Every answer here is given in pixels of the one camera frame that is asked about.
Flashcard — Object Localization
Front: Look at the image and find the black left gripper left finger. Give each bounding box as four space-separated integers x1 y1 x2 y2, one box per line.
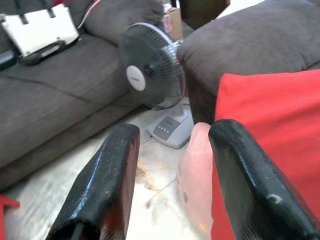
46 123 141 240

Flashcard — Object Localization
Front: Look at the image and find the red plastic object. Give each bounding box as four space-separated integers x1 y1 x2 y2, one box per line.
0 194 21 240

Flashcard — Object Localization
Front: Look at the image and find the cardboard box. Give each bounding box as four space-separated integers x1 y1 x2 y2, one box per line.
162 7 183 42

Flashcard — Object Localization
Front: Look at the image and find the dark wooden furniture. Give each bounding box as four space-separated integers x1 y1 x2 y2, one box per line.
171 0 231 30

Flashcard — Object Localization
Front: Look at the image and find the red pillow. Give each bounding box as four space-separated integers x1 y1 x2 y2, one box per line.
210 68 320 240

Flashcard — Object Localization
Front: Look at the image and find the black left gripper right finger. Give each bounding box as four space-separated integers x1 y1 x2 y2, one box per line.
208 119 320 240

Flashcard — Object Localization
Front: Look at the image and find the pink cat face cushion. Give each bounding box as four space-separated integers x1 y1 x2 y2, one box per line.
175 122 215 237

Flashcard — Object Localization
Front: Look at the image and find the dark grey fabric sofa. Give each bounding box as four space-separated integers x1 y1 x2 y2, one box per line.
0 0 167 193
176 0 320 126

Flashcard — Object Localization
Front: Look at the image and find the grey table fan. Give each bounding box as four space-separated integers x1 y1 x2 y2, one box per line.
117 22 195 150

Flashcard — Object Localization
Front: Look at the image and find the white box device black handle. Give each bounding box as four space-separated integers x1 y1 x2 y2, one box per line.
0 2 81 60

